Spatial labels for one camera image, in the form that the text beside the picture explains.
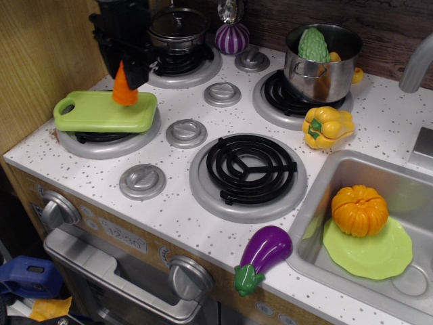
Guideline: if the grey toy faucet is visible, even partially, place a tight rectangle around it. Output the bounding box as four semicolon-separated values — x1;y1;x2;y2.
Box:
398;35;432;93

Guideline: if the silver knob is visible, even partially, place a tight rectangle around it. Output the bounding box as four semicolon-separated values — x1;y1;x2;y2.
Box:
204;82;242;108
119;164;166;200
166;119;208;149
235;46;270;73

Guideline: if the orange toy carrot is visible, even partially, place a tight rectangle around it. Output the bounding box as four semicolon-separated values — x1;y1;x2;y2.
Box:
112;60;138;106

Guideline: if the front left burner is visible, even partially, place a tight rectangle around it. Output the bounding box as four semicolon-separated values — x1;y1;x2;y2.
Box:
56;105;161;160

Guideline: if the purple toy eggplant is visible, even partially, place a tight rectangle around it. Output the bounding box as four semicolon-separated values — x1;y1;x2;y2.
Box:
233;225;294;297

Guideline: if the back right burner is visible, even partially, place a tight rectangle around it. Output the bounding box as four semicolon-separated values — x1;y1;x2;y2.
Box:
252;69;354;131

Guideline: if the small lidded steel pot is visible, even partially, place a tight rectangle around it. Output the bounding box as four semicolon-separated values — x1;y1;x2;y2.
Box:
147;7;210;55

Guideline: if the green toy bitter gourd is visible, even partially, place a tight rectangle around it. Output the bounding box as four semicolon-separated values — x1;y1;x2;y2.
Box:
298;27;331;62

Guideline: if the orange toy pumpkin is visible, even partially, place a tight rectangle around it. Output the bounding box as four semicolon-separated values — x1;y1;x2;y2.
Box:
331;185;389;238

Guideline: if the silver knob front left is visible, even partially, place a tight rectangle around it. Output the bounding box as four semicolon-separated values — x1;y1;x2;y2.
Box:
119;164;166;200

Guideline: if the silver oven dial left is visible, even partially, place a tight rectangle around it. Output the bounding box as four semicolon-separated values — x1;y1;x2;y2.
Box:
41;190;81;230

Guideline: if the silver oven door handle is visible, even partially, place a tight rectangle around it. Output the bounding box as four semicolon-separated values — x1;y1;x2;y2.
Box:
44;229;207;324

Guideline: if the blue device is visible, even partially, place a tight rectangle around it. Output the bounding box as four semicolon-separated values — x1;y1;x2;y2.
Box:
1;255;63;299

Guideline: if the yellow toy bell pepper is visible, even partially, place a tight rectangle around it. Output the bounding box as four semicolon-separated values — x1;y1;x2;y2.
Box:
302;106;355;149

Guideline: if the silver toy sink basin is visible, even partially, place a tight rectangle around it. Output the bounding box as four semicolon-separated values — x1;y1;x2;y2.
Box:
288;150;432;324

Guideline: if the green plastic cutting board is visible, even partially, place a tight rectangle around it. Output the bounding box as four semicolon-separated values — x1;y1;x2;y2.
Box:
53;91;158;133

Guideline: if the silver knob back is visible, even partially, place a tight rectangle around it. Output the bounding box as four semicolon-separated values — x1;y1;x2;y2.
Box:
235;46;270;73

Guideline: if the orange toy inside pot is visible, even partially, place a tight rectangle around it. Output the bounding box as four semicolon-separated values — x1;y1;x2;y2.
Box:
329;51;342;62

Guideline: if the small yellow toy behind pot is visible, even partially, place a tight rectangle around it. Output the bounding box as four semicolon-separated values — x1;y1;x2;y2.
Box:
352;67;364;84

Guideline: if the front right black burner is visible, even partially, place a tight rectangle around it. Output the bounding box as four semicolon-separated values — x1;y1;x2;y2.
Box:
189;133;307;224

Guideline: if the steel cooking pot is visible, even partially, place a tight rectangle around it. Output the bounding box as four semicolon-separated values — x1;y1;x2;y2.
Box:
283;24;363;104

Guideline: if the purple striped toy onion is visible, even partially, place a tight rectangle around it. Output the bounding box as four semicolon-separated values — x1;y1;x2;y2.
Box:
214;24;250;55

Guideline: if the light green plastic plate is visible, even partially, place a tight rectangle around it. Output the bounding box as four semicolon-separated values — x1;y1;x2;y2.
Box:
323;217;413;280

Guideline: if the silver oven dial right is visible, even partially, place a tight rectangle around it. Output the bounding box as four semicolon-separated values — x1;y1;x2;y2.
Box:
168;255;214;301

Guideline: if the silver oven dial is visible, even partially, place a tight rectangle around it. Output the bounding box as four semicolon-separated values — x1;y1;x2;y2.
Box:
41;190;81;230
168;255;214;301

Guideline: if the yellow cloth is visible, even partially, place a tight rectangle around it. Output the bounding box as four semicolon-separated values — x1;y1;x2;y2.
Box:
29;297;72;322

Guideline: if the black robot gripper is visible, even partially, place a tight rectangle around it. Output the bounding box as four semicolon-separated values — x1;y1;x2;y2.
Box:
89;1;158;90

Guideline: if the silver knob upper centre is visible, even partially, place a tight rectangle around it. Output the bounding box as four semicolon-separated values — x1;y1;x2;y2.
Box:
204;82;242;108

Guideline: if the hanging silver spoon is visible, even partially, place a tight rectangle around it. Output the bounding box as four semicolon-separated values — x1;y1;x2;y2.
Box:
217;0;246;24

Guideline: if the back left burner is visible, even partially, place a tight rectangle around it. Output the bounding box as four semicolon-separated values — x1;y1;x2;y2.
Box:
147;46;223;89

